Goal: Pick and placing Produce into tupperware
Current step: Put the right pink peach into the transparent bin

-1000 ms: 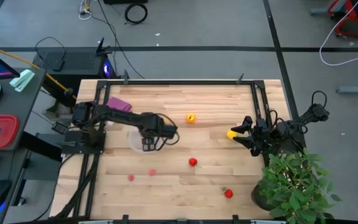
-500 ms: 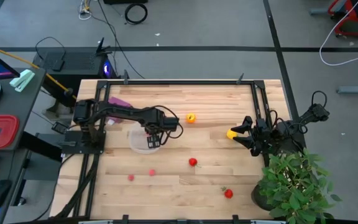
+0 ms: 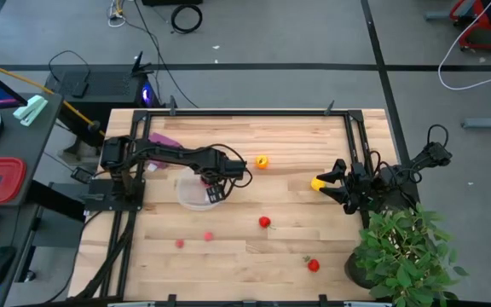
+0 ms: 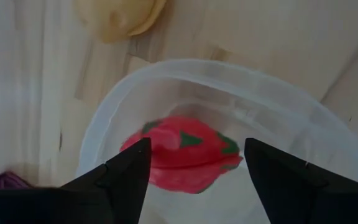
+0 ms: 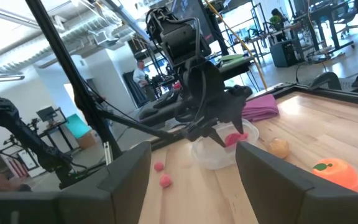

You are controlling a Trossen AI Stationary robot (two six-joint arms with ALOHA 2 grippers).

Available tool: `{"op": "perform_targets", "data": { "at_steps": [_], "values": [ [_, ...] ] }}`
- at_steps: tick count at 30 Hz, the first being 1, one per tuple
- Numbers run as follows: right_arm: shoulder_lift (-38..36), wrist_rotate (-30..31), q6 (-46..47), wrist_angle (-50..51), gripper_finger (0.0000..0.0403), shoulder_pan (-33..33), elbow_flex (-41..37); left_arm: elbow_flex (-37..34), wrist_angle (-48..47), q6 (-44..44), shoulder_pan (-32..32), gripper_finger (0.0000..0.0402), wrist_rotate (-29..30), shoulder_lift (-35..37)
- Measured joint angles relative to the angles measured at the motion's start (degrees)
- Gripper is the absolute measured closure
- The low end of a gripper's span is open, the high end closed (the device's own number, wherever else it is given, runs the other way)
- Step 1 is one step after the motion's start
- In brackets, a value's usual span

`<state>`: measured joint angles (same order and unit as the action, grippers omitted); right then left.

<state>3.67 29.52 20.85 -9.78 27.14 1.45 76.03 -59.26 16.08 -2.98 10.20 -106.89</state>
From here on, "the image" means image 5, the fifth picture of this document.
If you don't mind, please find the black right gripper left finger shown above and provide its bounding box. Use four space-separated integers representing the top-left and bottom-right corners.
57 141 152 224

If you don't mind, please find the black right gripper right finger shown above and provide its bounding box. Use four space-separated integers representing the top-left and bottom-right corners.
235 141 358 224

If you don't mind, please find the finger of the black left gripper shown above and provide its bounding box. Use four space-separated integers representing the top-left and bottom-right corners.
224 85 254 136
183 123 227 148

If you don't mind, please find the clear plastic tupperware container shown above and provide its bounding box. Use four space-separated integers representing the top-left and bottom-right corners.
191 119 260 170

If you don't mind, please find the red round toy fruit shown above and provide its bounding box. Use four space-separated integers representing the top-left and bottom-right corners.
224 132 249 147

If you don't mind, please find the pale yellow toy fruit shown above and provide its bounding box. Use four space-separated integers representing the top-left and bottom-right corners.
268 138 290 159

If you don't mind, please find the orange toy fruit with leaf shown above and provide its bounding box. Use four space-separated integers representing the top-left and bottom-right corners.
311 157 358 192

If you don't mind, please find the pink folded cloth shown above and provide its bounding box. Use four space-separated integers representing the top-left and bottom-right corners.
241 94 280 123

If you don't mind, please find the black desk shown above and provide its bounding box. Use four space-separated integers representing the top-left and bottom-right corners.
215 57 255 82

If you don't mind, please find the cardboard box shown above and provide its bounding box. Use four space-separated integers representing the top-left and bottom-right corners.
76 130 98 151

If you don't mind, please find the dark grey equipment box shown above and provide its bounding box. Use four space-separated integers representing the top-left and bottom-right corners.
270 40 300 68

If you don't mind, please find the teal board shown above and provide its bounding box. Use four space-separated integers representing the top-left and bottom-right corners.
65 113 92 139

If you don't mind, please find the small black monitor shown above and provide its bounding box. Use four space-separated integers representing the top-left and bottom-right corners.
36 105 58 123

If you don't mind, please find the black office chair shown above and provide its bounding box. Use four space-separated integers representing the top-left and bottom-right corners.
333 0 358 39

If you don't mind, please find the ceiling light strip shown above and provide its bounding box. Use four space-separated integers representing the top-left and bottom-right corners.
0 74 25 84

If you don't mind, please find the yellow rope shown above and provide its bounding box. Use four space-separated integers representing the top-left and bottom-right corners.
204 0 269 91

